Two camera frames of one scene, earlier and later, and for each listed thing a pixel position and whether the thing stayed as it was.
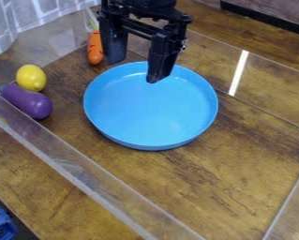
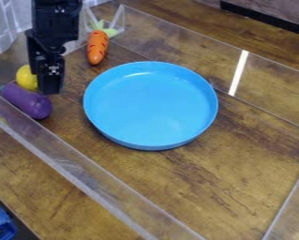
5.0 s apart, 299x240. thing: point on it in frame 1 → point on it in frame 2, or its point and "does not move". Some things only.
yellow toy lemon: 31,77 does not move
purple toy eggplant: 30,102 does not move
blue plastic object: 2,227 does not move
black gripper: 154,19 → 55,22
